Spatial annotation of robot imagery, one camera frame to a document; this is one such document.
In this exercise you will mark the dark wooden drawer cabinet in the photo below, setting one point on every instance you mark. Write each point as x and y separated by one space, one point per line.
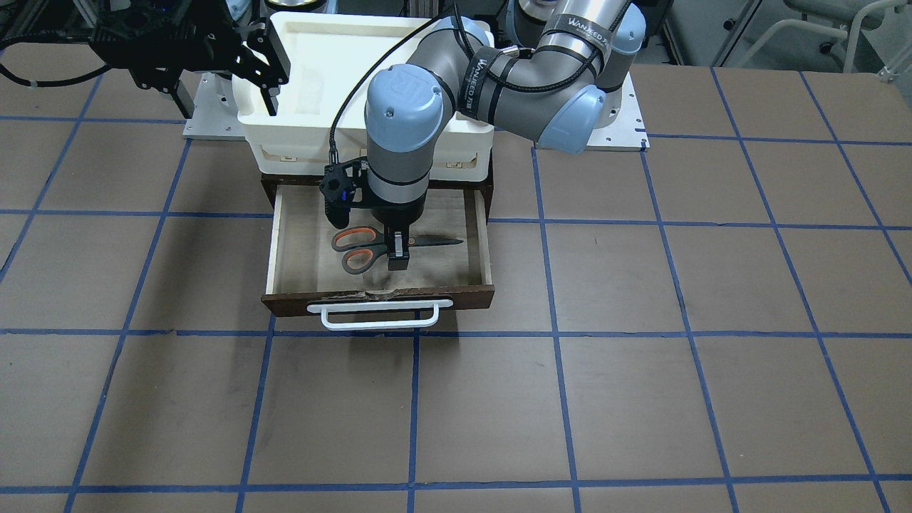
270 183

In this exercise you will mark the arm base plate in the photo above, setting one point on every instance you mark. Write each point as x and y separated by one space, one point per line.
621 126
214 111

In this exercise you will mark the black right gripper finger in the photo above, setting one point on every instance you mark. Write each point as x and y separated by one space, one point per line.
269 100

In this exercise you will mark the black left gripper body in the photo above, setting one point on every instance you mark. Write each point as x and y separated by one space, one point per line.
397 216

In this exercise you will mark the wooden drawer with white handle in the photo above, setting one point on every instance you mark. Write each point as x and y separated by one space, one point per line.
304 270

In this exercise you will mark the grey orange scissors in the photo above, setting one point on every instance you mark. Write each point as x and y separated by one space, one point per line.
358 257

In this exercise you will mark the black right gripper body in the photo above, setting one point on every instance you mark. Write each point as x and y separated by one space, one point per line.
191 44

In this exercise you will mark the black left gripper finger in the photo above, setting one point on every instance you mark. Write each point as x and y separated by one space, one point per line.
394 241
401 265

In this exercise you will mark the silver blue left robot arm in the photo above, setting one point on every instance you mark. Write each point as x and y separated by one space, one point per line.
561 94

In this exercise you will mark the cream plastic tray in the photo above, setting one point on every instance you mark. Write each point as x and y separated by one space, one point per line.
328 54

